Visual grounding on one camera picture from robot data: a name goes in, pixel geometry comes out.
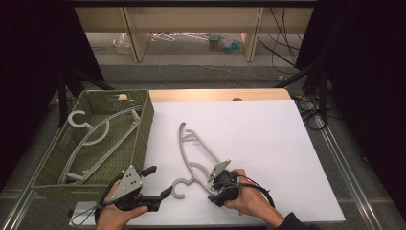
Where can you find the black metal stand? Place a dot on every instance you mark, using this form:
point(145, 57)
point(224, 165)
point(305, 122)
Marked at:
point(62, 96)
point(322, 92)

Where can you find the person's right hand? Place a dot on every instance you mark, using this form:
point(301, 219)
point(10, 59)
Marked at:
point(252, 201)

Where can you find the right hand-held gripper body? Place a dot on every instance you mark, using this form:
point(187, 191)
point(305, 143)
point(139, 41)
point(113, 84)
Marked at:
point(226, 183)

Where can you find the light wooden shelf unit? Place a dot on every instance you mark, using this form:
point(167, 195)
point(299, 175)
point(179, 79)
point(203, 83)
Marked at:
point(191, 19)

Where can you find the white board mat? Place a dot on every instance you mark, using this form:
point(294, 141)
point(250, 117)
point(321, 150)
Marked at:
point(255, 127)

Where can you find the colourful toy pile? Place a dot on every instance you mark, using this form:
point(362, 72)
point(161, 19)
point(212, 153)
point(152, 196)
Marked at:
point(225, 44)

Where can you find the dark curtain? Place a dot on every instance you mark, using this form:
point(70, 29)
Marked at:
point(28, 64)
point(367, 64)

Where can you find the green woven basket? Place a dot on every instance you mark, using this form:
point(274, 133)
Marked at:
point(118, 153)

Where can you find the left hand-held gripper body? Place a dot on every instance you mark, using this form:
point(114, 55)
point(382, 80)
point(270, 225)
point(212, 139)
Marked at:
point(129, 187)

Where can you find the person's left hand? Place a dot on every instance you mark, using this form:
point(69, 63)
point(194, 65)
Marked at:
point(111, 217)

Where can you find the aluminium rail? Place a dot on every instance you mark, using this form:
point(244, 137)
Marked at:
point(348, 172)
point(19, 207)

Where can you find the clear plastic bag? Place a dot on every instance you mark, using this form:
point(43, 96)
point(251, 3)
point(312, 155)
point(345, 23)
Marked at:
point(122, 43)

